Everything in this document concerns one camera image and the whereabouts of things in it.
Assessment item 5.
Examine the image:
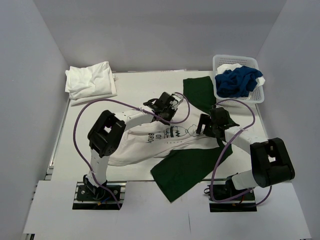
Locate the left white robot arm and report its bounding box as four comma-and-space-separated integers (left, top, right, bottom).
83, 92, 184, 200

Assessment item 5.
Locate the blue t-shirt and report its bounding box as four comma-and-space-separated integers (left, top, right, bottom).
214, 65, 265, 99

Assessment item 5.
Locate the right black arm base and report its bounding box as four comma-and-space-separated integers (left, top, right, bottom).
203, 184, 257, 213

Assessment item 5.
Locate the white plastic basket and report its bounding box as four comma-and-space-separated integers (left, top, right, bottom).
212, 54, 265, 105

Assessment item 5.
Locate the folded white t-shirt stack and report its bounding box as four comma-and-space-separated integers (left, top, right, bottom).
65, 61, 117, 106

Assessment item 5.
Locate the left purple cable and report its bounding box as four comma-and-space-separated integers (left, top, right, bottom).
72, 91, 192, 208

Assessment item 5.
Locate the white and green raglan t-shirt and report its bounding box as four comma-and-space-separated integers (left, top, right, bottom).
109, 76, 225, 202

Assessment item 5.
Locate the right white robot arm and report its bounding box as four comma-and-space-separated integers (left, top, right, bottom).
196, 107, 296, 203

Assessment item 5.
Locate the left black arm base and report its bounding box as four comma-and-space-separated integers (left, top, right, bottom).
72, 182, 126, 211

